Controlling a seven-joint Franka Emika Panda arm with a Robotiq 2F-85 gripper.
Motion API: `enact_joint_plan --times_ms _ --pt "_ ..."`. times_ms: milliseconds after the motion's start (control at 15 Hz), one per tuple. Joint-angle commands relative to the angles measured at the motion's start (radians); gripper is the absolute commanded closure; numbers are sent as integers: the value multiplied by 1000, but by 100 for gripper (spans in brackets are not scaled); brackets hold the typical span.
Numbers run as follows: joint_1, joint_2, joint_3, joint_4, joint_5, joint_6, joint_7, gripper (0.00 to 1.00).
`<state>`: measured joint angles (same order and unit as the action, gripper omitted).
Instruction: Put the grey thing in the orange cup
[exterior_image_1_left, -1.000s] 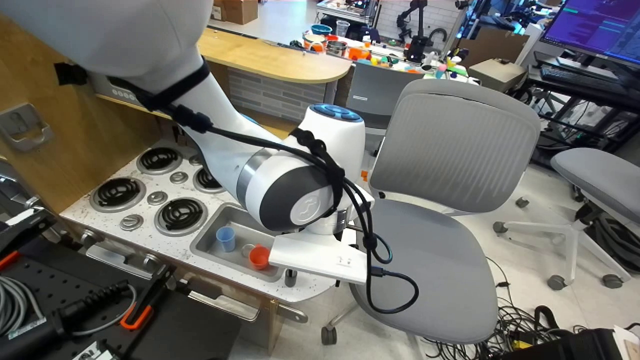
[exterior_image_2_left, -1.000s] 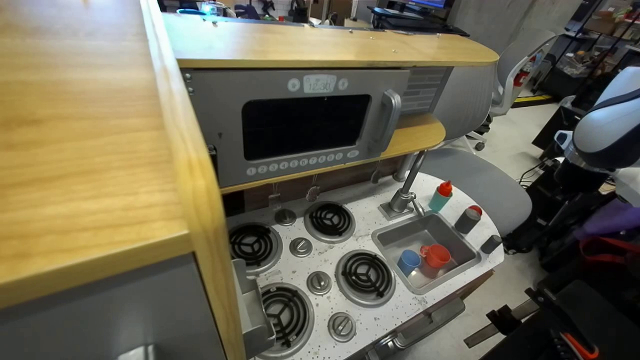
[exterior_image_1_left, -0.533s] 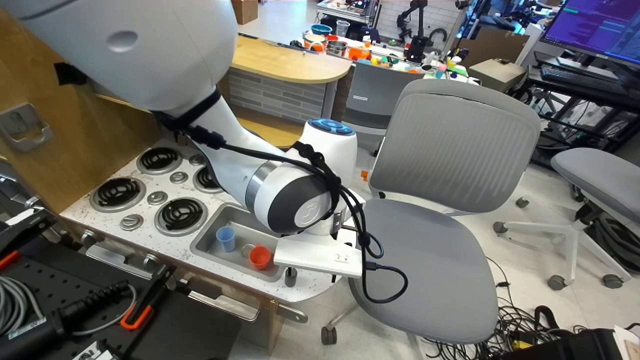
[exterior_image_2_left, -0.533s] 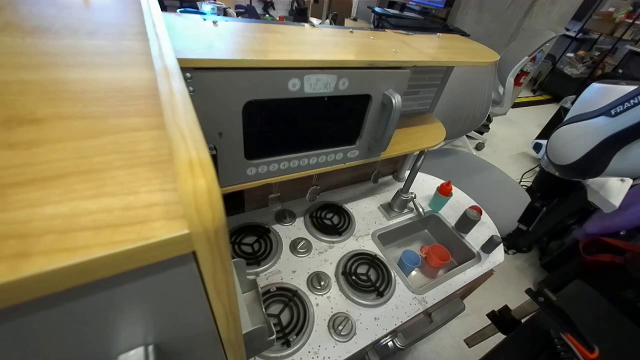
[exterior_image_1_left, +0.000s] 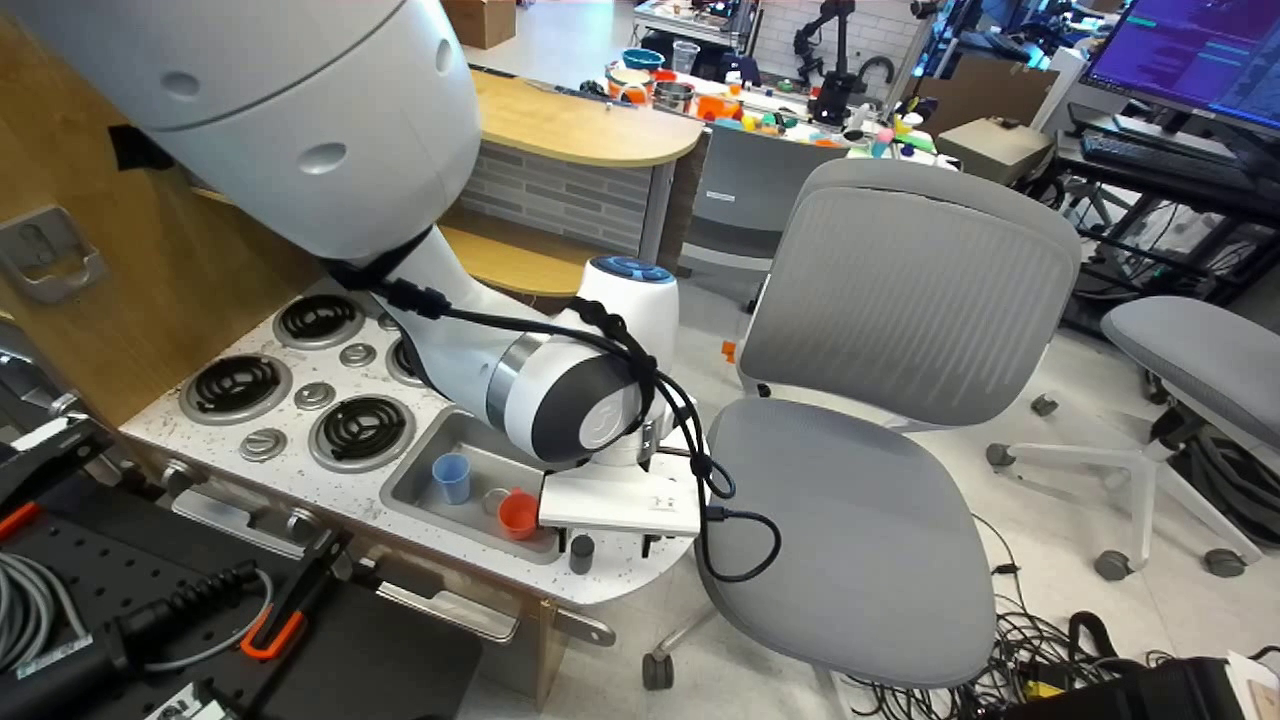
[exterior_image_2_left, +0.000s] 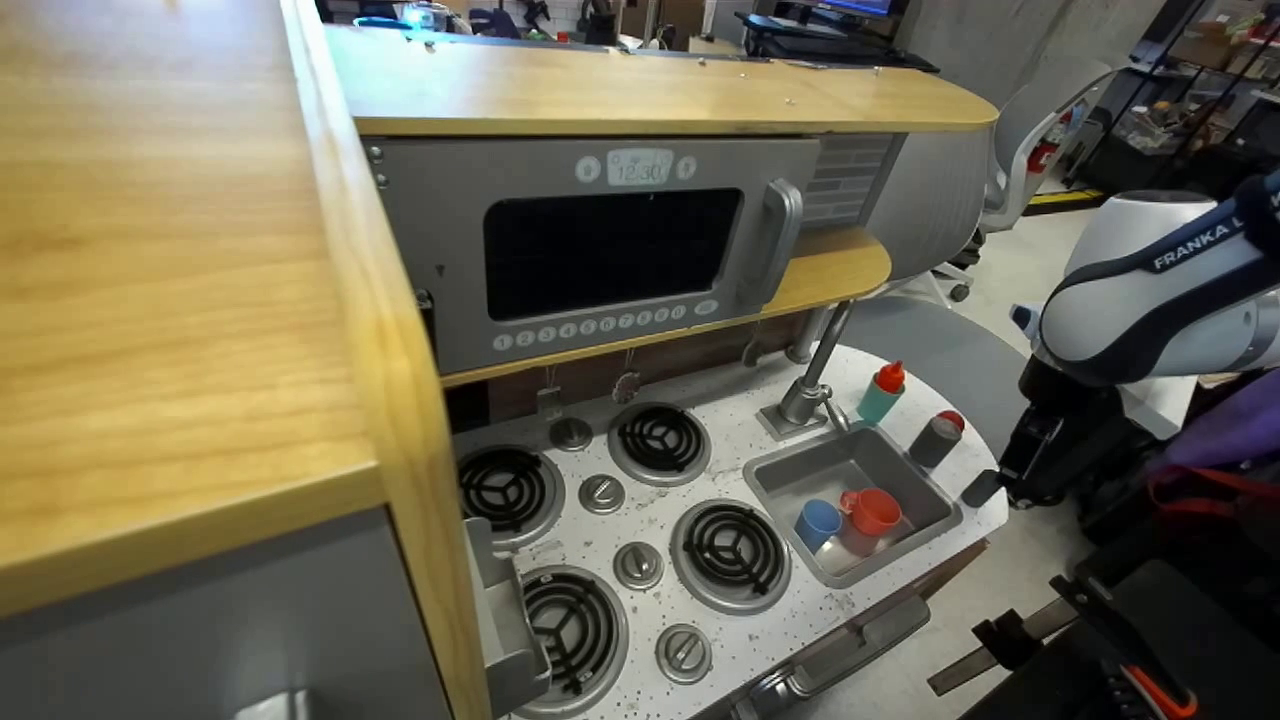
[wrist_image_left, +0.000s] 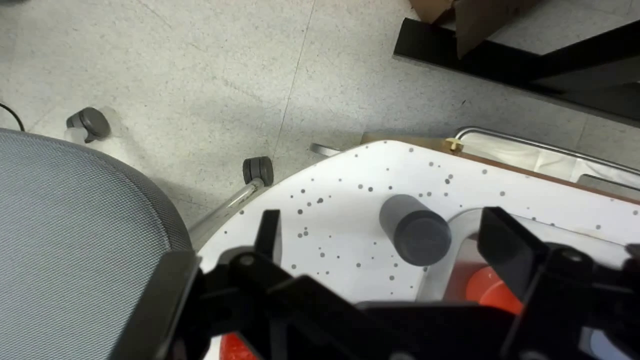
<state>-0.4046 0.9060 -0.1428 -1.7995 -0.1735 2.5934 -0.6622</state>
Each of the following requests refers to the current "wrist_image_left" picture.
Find orange plastic object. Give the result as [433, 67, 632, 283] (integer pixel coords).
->
[219, 331, 260, 360]

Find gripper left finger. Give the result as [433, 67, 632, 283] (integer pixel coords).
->
[109, 209, 362, 360]

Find orange cup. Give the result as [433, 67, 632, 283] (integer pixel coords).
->
[464, 265, 524, 316]

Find grey mesh office chair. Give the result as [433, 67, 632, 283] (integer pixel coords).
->
[0, 106, 275, 360]

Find clear plastic container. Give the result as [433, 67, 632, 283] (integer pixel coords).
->
[416, 206, 628, 304]

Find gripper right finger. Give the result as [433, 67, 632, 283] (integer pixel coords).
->
[476, 206, 640, 360]

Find black cable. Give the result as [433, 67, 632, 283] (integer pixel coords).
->
[0, 102, 26, 132]

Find black metal table frame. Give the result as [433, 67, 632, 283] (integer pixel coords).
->
[392, 17, 640, 127]

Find metal frame with white bag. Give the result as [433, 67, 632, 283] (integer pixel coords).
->
[452, 126, 640, 195]

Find grey cylinder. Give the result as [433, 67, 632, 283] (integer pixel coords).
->
[378, 194, 452, 267]

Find brown cardboard box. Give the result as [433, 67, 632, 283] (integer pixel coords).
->
[407, 0, 543, 59]

